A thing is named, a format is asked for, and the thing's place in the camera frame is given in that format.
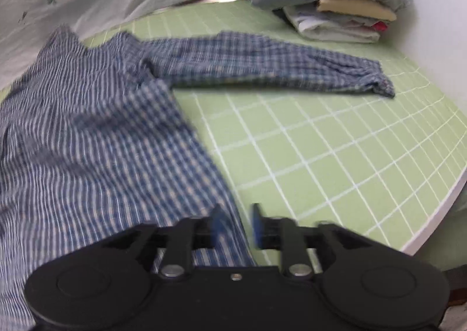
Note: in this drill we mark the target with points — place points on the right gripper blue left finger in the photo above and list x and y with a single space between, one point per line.
187 235

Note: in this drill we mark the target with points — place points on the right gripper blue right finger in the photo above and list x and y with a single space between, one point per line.
283 235

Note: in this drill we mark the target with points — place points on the blue plaid shirt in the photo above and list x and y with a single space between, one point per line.
93 141

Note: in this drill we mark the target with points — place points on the green grid cutting mat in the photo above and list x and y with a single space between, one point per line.
386 167

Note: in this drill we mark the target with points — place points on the white folded garment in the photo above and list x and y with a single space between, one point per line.
335 27

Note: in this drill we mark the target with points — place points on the beige folded garment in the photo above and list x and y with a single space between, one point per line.
361 8

